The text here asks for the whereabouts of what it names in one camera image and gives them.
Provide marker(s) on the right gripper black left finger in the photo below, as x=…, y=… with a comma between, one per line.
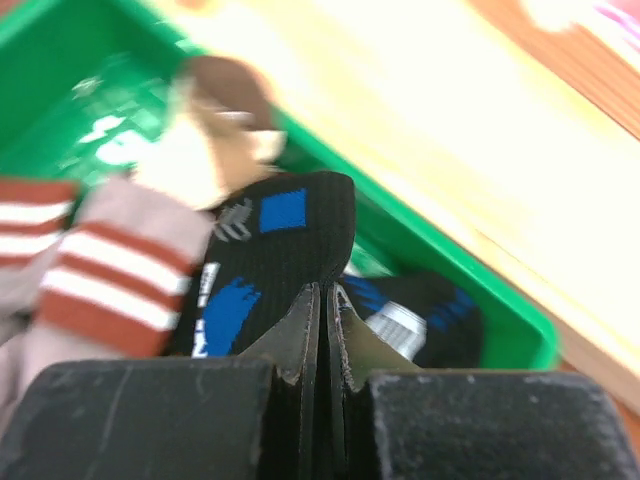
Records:
x=248, y=416

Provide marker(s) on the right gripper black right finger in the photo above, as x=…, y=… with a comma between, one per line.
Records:
x=394, y=420

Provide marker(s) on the black sock with white stripes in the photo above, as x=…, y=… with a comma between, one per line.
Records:
x=269, y=240

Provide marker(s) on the black sock with blue logo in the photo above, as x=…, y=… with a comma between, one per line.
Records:
x=423, y=316

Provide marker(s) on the grey sock with red stripes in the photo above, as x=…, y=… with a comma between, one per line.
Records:
x=99, y=277

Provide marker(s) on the brown and cream sock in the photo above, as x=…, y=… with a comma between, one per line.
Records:
x=221, y=135

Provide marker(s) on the wooden hanging rack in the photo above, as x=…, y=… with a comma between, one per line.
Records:
x=437, y=105

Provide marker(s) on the green plastic tray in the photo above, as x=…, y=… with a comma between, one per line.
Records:
x=84, y=93

